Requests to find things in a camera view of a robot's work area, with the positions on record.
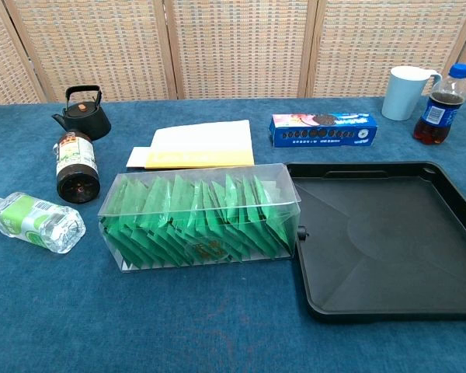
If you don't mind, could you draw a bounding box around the blue carpet table cloth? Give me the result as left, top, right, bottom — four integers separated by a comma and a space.
0, 95, 466, 373

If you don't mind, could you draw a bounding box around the pale blue mug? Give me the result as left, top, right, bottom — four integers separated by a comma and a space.
381, 65, 443, 122

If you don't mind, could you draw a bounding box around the black plastic tray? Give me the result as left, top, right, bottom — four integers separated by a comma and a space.
285, 160, 466, 326

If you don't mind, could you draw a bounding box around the blue cookie box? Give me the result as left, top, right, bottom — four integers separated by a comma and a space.
269, 113, 378, 148

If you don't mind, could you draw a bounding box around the black cast iron teapot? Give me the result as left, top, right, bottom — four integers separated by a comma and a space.
51, 85, 113, 141

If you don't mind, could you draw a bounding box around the woven folding screen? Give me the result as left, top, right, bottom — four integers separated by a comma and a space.
0, 0, 466, 106

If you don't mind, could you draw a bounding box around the clear box of green packets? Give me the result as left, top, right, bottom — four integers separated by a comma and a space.
97, 163, 302, 274

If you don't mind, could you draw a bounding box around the dark brown labelled bottle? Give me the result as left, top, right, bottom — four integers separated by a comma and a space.
53, 129, 102, 204

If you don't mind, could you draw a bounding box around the blue cap cola bottle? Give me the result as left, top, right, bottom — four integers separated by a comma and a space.
412, 62, 466, 145

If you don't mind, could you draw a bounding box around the yellow and orange paper box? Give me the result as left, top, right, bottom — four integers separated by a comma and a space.
125, 119, 256, 170

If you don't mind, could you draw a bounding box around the clear green label water bottle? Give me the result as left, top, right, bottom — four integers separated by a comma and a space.
0, 191, 87, 255

